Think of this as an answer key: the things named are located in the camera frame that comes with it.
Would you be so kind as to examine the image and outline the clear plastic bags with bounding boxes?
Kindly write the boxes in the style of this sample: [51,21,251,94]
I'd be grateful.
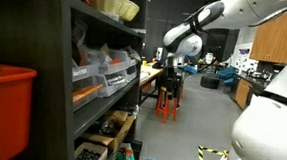
[68,18,105,69]

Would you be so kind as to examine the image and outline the dark parts in box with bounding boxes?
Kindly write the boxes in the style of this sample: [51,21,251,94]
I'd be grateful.
[89,117,121,139]

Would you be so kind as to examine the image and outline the wooden wall cabinet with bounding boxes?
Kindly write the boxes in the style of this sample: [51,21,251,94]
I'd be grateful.
[249,5,287,66]

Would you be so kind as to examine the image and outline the wooden base cabinet counter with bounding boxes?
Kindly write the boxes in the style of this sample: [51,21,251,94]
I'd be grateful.
[230,70,276,113]

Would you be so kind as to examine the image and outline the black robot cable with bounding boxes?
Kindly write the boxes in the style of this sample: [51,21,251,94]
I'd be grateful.
[183,11,230,76]

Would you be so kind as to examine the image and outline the silver countertop appliance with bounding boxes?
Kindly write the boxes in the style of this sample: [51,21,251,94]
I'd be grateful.
[247,67,272,81]

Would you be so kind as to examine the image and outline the small cardboard box black crate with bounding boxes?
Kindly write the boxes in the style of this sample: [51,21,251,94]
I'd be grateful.
[72,141,110,160]

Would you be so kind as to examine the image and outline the shiny metal parts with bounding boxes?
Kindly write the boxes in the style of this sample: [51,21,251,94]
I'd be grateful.
[104,72,129,89]

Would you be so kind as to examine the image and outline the wooden top work table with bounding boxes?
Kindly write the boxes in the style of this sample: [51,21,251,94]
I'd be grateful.
[137,61,166,107]

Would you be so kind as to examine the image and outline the yellow wicker basket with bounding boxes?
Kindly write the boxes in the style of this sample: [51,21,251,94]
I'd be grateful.
[87,0,141,24]

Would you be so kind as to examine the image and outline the orange flat strip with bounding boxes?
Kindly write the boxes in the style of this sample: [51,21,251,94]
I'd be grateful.
[71,82,104,107]

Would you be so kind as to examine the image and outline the orange metal stool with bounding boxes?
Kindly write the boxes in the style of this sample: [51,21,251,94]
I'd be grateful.
[153,86,181,125]
[141,81,153,95]

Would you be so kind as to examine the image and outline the white flat packet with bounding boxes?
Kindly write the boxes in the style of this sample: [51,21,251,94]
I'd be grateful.
[99,10,123,23]

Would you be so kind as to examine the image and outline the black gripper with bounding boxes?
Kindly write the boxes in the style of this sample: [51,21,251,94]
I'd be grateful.
[163,64,185,102]

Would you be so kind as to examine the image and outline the blue lounge chair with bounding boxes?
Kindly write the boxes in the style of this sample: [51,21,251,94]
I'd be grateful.
[216,65,237,82]
[221,77,236,88]

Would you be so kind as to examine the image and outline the crumpled clear plastic wrap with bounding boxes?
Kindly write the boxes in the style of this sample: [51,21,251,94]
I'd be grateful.
[120,44,143,63]

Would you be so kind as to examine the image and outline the white background container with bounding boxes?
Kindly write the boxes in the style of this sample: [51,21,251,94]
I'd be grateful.
[204,52,215,65]

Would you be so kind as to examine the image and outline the orange plastic bin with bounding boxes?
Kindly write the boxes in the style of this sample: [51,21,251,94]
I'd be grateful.
[0,63,39,160]

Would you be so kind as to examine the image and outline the large open cardboard box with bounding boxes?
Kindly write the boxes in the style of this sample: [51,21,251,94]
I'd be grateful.
[78,107,139,158]

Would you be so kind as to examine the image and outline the white tabletop device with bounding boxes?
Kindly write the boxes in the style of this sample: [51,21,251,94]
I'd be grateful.
[155,47,164,62]

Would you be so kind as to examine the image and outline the dark shelf unit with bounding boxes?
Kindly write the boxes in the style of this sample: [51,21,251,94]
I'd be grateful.
[0,0,153,160]

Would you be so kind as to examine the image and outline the black round ottoman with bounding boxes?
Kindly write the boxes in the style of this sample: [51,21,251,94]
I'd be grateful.
[199,73,222,91]

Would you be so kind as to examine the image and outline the small red item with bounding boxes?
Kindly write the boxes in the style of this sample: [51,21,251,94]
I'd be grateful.
[109,57,123,66]

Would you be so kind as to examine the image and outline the purple white wall poster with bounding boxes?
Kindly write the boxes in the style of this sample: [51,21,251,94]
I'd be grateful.
[234,47,253,73]

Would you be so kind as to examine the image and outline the clear plastic storage bin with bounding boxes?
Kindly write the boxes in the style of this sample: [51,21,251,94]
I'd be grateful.
[70,61,100,85]
[97,47,133,78]
[69,74,106,116]
[122,46,142,70]
[124,64,139,84]
[94,67,130,100]

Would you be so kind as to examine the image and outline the seated person dark shirt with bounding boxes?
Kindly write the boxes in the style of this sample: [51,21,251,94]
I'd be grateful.
[149,55,187,110]

